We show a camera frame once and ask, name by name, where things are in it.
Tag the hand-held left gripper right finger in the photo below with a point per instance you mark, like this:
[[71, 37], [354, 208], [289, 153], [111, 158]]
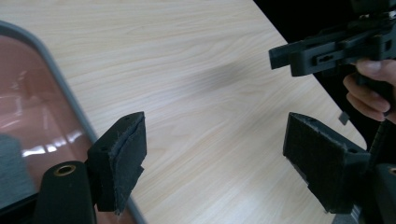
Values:
[[327, 161]]

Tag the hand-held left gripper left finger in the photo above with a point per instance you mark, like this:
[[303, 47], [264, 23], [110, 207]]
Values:
[[121, 161]]

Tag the pink basket with grey rim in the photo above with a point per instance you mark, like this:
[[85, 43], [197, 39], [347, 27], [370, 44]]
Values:
[[37, 102]]

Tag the black tape strip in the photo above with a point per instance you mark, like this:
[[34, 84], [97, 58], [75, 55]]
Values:
[[344, 118]]

